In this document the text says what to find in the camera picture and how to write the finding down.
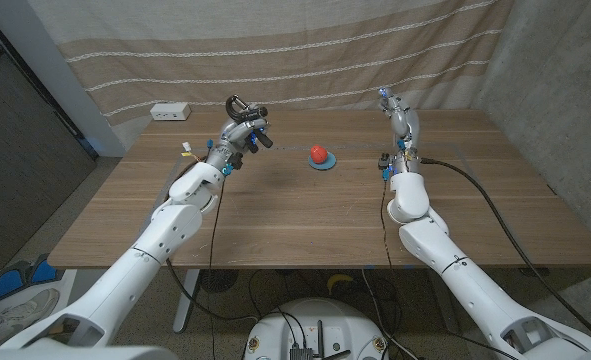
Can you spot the beige striped backdrop cloth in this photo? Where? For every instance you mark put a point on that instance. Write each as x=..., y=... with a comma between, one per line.
x=275, y=60

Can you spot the round black floor fan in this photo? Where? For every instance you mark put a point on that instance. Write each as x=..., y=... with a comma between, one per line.
x=220, y=279

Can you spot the white robot torso base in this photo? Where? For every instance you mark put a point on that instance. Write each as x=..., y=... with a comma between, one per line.
x=315, y=320

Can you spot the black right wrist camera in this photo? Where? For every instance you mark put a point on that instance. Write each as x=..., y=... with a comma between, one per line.
x=385, y=162

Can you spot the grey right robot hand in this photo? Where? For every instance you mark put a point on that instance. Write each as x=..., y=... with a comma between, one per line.
x=407, y=125

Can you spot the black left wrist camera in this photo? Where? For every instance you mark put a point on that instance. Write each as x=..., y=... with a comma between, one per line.
x=236, y=161

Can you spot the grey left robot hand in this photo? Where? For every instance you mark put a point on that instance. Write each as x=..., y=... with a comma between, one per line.
x=230, y=145

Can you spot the white robot chest edge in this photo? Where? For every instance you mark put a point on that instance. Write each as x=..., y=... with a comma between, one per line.
x=75, y=353

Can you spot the white table leg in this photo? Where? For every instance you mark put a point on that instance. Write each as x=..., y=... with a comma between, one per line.
x=187, y=295

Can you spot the dark grey door panel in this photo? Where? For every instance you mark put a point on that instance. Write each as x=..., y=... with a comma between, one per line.
x=20, y=165

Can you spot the black hand grip exerciser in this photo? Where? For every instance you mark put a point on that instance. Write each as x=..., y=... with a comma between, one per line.
x=237, y=112

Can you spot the yellow banana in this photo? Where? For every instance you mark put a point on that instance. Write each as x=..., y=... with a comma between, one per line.
x=339, y=278

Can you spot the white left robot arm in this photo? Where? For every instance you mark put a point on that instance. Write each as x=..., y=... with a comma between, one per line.
x=160, y=245

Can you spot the blue black slipper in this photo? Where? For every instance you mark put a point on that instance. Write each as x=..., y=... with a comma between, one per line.
x=45, y=272
x=7, y=282

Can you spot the red apple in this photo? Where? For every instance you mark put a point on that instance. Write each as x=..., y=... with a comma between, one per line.
x=318, y=153

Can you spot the white sneaker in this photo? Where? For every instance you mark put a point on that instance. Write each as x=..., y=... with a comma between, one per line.
x=30, y=307

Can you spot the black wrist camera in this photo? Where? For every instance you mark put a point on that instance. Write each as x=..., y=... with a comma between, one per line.
x=385, y=162
x=236, y=161

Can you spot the white power strip box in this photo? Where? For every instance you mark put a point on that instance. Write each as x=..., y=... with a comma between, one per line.
x=170, y=111

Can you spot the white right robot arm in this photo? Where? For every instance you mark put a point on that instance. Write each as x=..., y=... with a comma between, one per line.
x=455, y=270

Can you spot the blue round coaster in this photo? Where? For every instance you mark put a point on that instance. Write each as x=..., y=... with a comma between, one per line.
x=327, y=165

